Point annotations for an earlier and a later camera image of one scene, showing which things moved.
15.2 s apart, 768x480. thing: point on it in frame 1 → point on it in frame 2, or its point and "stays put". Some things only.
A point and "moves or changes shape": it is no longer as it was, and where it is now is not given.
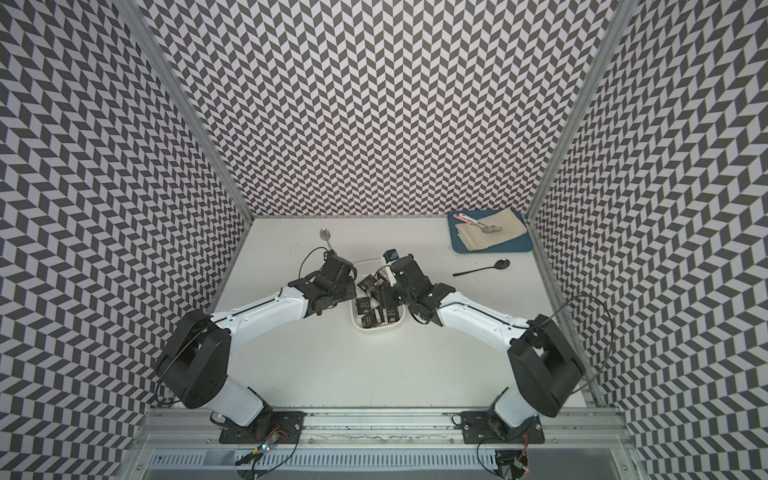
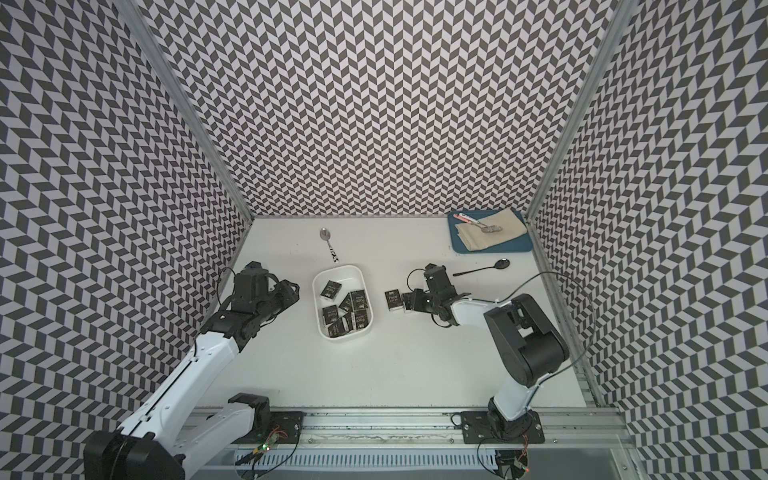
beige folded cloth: [492, 230] stays put
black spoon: [500, 264] stays put
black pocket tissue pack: [363, 305] → [330, 313]
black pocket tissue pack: [373, 318] → [339, 327]
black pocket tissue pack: [392, 315] → [359, 300]
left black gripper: [351, 290] → [284, 288]
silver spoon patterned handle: [325, 235] stays put
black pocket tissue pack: [366, 283] moves or changes shape
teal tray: [521, 243] stays put
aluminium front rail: [384, 429] stays put
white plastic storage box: [368, 312] moves or changes shape
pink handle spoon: [485, 228] stays put
